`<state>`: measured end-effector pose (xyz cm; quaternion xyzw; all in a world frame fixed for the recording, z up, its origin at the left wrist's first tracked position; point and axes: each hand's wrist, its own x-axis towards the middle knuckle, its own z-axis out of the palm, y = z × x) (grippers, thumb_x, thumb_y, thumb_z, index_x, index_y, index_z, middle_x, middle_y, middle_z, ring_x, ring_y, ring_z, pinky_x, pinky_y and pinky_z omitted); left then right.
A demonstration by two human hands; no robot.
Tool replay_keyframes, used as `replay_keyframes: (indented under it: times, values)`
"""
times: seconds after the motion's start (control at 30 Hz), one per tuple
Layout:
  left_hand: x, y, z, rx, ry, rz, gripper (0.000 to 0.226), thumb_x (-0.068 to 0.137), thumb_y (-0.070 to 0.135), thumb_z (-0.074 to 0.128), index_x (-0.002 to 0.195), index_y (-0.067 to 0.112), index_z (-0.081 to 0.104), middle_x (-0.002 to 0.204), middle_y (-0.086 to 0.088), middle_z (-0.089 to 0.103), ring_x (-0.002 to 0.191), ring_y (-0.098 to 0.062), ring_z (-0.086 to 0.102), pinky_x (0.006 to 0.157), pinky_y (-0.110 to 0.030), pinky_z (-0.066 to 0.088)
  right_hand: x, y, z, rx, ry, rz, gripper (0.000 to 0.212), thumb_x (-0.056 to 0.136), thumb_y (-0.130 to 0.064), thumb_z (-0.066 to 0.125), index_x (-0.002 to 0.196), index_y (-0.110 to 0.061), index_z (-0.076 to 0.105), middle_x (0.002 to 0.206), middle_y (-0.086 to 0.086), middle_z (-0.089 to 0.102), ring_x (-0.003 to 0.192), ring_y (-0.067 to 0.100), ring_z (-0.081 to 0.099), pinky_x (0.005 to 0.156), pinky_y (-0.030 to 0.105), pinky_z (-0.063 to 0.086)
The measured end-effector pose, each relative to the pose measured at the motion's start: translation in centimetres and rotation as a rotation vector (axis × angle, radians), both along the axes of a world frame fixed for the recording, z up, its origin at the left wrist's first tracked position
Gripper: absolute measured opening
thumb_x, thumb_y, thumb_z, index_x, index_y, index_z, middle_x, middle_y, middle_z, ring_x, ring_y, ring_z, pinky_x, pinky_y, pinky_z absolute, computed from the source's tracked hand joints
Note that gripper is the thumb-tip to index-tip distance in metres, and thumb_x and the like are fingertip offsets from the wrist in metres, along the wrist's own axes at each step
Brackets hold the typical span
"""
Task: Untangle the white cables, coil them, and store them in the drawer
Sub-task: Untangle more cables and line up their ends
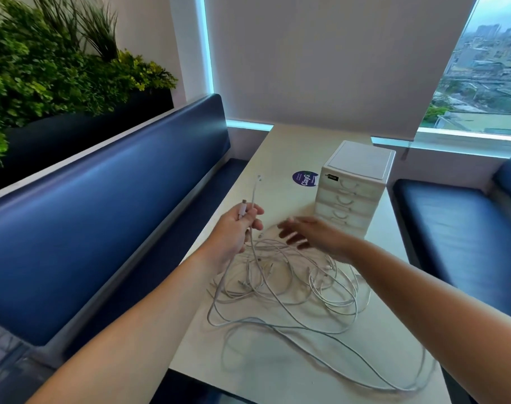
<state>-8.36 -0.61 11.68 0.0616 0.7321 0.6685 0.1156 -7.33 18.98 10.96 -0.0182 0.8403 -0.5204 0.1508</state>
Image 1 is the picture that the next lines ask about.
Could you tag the person's left hand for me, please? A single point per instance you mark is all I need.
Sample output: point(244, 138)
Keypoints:
point(230, 239)

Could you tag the person's right hand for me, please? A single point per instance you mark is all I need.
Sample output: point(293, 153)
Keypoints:
point(322, 239)

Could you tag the white mini drawer cabinet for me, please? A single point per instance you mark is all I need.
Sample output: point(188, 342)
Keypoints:
point(360, 159)

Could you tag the person's right forearm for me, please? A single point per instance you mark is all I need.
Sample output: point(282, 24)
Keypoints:
point(440, 319)

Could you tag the person's left forearm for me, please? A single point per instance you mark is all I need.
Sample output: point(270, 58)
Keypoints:
point(125, 340)

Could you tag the black planter box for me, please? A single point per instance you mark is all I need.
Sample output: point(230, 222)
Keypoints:
point(91, 130)

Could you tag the round purple sticker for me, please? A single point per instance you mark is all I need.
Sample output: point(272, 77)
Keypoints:
point(305, 178)

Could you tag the white table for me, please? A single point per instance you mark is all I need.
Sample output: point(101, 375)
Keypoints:
point(280, 147)

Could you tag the blue padded bench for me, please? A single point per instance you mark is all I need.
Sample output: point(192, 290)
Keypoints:
point(91, 214)
point(461, 235)

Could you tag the white roller blind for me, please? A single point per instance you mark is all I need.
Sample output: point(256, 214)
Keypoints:
point(335, 50)

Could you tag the glass window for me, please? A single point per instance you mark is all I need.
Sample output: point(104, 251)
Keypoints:
point(482, 79)

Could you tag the green leafy plants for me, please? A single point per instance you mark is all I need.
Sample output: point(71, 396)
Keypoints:
point(49, 67)

